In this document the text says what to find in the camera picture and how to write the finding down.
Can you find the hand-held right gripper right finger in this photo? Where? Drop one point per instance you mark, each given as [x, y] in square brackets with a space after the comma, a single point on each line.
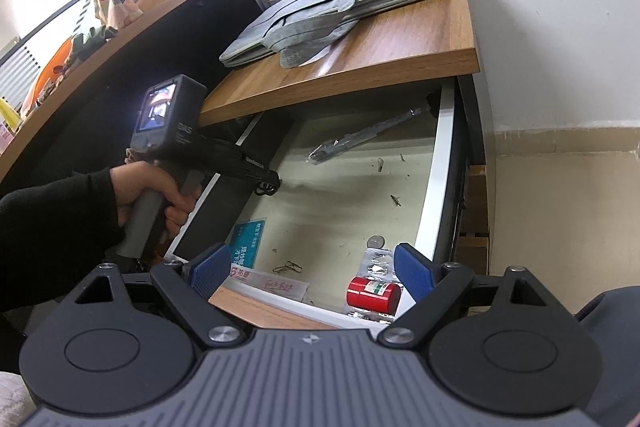
[411, 268]

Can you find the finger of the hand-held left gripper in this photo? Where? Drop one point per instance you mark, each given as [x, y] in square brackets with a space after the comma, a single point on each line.
[267, 188]

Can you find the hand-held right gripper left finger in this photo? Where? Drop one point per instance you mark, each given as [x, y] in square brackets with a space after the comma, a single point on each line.
[210, 268]

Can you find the white drawer with dark front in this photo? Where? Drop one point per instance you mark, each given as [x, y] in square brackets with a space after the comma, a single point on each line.
[340, 192]

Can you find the person's left forearm black sleeve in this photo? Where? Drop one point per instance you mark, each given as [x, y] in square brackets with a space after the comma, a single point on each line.
[55, 237]

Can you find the person's left hand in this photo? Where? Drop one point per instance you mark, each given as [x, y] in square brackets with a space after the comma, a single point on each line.
[140, 179]

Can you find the clear plastic blister pack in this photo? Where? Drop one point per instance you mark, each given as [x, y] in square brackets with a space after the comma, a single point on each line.
[380, 263]

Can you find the silver coin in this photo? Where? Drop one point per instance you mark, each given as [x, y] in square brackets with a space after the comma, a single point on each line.
[376, 241]

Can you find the teal card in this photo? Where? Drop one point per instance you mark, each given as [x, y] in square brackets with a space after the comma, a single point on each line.
[247, 242]

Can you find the red cylindrical can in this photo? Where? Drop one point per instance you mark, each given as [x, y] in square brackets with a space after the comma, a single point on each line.
[372, 295]

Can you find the white paper packet red print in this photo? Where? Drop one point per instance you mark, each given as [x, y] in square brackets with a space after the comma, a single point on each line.
[270, 283]

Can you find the curved wooden desk dark front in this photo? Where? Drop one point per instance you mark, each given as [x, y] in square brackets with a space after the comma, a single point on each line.
[150, 52]

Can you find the small metal scrap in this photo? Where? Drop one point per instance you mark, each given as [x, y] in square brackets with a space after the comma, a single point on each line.
[395, 201]
[380, 165]

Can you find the metal paper clips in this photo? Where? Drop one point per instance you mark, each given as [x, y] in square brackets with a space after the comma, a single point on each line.
[289, 267]

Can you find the plastic-wrapped pen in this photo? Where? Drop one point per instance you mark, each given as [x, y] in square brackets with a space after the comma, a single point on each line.
[360, 134]

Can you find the printed tote bag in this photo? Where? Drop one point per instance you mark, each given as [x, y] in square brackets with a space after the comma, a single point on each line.
[112, 4]

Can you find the orange plastic object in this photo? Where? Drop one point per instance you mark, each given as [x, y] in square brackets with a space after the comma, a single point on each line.
[50, 72]

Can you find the yellow object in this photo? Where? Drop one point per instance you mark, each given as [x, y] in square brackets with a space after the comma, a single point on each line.
[9, 116]

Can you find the grey laptop sleeve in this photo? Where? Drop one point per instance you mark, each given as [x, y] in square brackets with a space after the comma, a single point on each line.
[340, 2]

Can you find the wooden cabinet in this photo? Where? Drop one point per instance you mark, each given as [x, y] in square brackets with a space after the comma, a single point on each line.
[400, 37]

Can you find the person's grey pants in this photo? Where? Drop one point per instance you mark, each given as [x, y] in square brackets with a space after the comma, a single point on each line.
[612, 342]

